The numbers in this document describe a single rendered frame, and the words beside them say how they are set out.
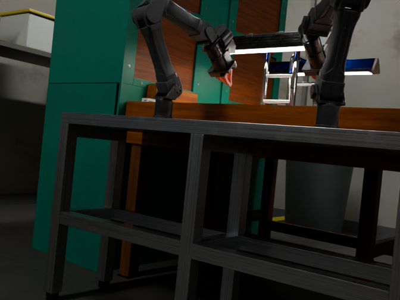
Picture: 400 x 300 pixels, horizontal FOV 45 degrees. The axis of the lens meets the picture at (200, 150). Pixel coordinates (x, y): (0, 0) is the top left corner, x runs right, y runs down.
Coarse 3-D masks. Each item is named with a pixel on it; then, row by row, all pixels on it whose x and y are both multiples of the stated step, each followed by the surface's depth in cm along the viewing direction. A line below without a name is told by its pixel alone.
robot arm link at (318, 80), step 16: (352, 0) 126; (336, 16) 129; (352, 16) 128; (336, 32) 130; (352, 32) 130; (336, 48) 131; (336, 64) 133; (320, 80) 136; (336, 80) 135; (320, 96) 136; (336, 96) 136
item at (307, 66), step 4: (320, 52) 158; (308, 56) 160; (312, 56) 160; (316, 56) 158; (320, 56) 159; (324, 56) 160; (308, 60) 162; (312, 60) 160; (316, 60) 160; (320, 60) 160; (324, 60) 161; (304, 64) 166; (308, 64) 165; (312, 64) 161; (316, 64) 161; (320, 64) 161; (304, 68) 165; (308, 68) 164; (312, 68) 163; (316, 68) 162; (320, 68) 161
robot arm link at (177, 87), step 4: (176, 84) 169; (172, 88) 168; (176, 88) 169; (180, 88) 170; (168, 92) 168; (172, 92) 168; (176, 92) 170; (156, 96) 172; (160, 96) 170; (164, 96) 168; (168, 96) 167; (172, 96) 168; (176, 96) 170; (172, 100) 169
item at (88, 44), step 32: (64, 0) 241; (96, 0) 226; (128, 0) 212; (192, 0) 246; (224, 0) 266; (256, 0) 291; (64, 32) 240; (96, 32) 224; (128, 32) 213; (256, 32) 294; (64, 64) 238; (96, 64) 223; (128, 64) 214; (192, 64) 250; (256, 64) 297; (224, 96) 272; (256, 96) 300
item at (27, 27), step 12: (12, 12) 320; (24, 12) 314; (36, 12) 313; (0, 24) 330; (12, 24) 321; (24, 24) 312; (36, 24) 315; (48, 24) 322; (0, 36) 329; (12, 36) 320; (24, 36) 312; (36, 36) 316; (48, 36) 323; (36, 48) 317; (48, 48) 324
